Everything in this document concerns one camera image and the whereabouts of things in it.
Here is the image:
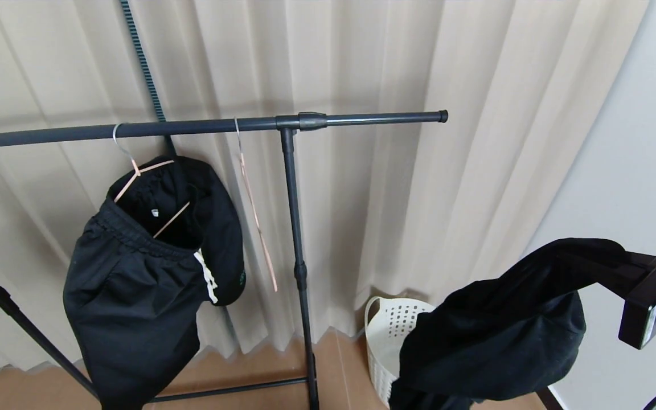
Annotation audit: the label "black garment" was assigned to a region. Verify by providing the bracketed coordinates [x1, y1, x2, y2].
[388, 237, 642, 410]

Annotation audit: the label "beige curtain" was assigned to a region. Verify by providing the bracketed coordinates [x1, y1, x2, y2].
[134, 0, 650, 356]
[0, 0, 163, 376]

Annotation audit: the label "white laundry basket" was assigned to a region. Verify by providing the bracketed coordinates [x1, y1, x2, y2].
[364, 295, 437, 406]

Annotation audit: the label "pink clothes hanger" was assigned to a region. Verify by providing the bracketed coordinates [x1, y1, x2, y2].
[113, 123, 191, 240]
[233, 118, 279, 293]

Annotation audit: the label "window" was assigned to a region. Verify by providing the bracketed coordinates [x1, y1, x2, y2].
[118, 0, 178, 157]

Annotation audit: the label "black shorts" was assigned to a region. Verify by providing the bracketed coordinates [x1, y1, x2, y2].
[63, 155, 247, 410]

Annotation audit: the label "black clothes rack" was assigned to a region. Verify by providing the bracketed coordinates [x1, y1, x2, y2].
[0, 110, 449, 410]

